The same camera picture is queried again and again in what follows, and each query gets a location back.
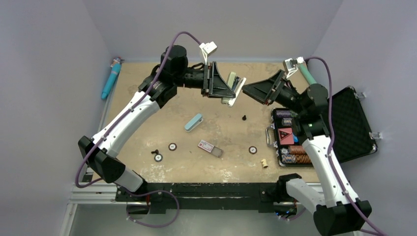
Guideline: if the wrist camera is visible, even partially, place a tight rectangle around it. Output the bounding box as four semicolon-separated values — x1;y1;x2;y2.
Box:
199;41;217;65
282;57;304;79

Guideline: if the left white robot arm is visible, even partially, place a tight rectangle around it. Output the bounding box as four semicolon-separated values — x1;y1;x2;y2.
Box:
78;42;240;201

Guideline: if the staple box with clear lid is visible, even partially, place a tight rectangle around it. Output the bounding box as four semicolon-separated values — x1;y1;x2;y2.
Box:
197;140;223;158

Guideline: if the green stapler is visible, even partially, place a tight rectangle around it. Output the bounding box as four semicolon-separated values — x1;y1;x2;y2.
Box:
221;72;247;107

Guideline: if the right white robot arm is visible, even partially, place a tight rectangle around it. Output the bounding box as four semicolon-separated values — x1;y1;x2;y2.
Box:
242;71;372;236

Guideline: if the aluminium rail frame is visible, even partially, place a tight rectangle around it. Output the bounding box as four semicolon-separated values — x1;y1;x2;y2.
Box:
59;166;327;236

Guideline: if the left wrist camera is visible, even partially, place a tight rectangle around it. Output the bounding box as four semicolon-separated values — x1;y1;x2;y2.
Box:
199;41;217;65

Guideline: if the blue stapler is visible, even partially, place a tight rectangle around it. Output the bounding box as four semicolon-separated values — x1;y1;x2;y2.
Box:
184;113;204;132

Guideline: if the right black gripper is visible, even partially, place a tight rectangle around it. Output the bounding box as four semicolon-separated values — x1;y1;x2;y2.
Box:
242;69;306;116

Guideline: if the black poker chip case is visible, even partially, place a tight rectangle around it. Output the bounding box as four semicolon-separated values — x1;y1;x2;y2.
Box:
270;86;378;167

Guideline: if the poker chip right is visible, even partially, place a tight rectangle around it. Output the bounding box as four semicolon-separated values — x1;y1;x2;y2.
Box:
248;146;258;154

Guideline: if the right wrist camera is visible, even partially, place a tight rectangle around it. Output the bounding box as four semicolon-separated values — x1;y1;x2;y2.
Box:
282;57;304;79

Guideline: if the striped poker chip stack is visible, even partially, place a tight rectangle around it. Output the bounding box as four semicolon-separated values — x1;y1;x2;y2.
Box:
281;154;311;164

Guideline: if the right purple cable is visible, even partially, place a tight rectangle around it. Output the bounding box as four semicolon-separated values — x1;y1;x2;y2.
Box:
304;56;387;236

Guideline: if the blue marker pen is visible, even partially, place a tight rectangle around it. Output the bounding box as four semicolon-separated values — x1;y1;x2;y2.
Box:
101;57;122;100

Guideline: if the brown poker chip stack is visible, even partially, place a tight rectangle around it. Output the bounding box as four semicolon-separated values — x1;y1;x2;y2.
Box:
288;146;306;155

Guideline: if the cream chess piece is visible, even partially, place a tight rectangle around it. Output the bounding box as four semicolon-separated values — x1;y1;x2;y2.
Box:
261;159;268;169

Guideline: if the teal marker pen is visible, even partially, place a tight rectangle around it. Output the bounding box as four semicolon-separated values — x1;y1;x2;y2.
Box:
299;64;317;85

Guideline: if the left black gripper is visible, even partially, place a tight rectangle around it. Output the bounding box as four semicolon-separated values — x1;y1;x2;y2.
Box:
174;61;235;98

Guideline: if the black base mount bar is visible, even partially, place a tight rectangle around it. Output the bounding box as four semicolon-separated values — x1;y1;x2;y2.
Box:
116;182;301;217

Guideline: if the poker chip upper left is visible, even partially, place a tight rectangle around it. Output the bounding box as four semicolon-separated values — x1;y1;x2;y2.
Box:
168;143;177;151

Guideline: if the poker chip lower left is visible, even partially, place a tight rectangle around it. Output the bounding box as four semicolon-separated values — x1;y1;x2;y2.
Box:
154;154;163;162

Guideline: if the red card deck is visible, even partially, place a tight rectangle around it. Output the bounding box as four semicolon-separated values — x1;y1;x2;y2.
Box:
278;128;295;145

